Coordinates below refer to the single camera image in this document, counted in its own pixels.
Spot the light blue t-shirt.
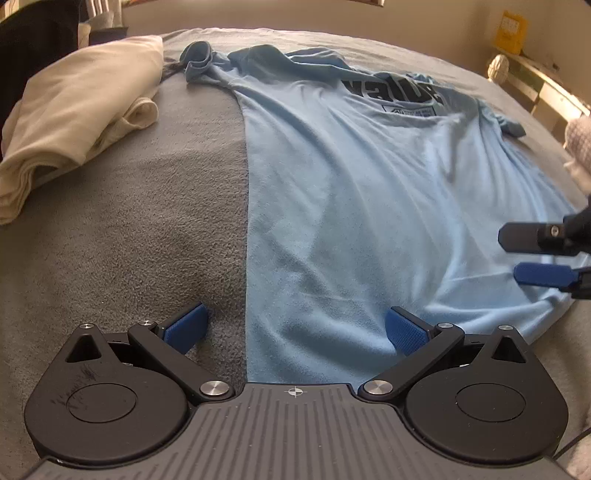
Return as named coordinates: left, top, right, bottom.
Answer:
left=180, top=41, right=573, bottom=385

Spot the folded pink checked garment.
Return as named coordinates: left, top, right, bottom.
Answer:
left=564, top=116, right=591, bottom=170

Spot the grey bed blanket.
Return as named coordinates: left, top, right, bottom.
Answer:
left=1, top=28, right=590, bottom=479

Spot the wooden desk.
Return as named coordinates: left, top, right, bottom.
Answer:
left=498, top=49, right=590, bottom=138

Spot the carved cream bedpost finial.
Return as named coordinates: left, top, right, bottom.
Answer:
left=487, top=54, right=510, bottom=85

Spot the yellow box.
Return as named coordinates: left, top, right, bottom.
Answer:
left=493, top=10, right=529, bottom=55

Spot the folded cream garment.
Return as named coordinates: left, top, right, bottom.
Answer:
left=1, top=35, right=164, bottom=224

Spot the dark grey garment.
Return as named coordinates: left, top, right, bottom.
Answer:
left=160, top=62, right=185, bottom=82

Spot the black bag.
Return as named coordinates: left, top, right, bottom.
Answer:
left=0, top=0, right=91, bottom=135

